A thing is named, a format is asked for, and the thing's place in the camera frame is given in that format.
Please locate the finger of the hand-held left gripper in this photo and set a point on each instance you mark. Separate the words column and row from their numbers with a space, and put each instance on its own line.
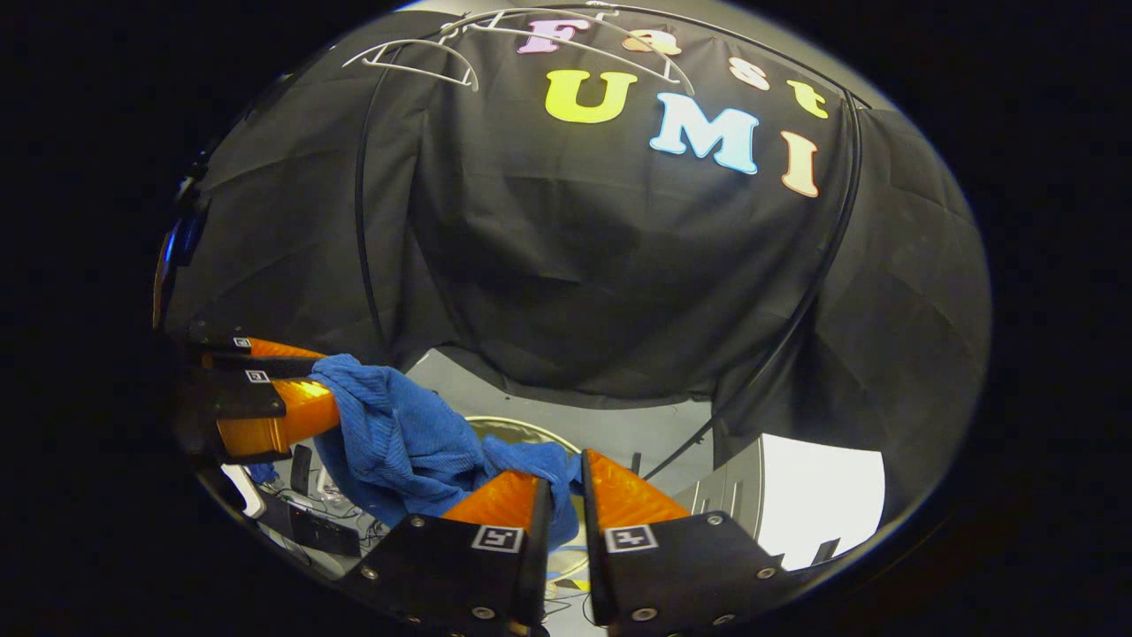
column 265, row 354
column 265, row 416

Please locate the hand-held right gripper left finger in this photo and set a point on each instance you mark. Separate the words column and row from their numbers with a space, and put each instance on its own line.
column 535, row 566

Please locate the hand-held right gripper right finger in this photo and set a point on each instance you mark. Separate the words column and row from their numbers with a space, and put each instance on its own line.
column 591, row 566

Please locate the beige laundry hamper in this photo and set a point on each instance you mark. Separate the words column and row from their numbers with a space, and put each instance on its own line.
column 522, row 432

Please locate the black clothes rack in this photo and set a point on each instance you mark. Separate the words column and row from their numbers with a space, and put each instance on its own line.
column 360, row 203

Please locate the white clothes hanger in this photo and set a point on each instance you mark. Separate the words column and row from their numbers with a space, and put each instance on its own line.
column 685, row 80
column 416, row 42

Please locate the small black object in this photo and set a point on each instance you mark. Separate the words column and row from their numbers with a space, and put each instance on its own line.
column 302, row 469

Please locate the white object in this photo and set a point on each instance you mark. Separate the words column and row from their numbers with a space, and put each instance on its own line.
column 246, row 491

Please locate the black box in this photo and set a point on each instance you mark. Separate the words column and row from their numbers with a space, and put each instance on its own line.
column 323, row 531

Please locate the light grey cabinet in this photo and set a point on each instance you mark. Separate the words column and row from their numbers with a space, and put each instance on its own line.
column 814, row 495

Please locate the black backdrop cloth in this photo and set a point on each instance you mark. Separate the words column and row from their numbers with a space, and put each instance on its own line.
column 575, row 265

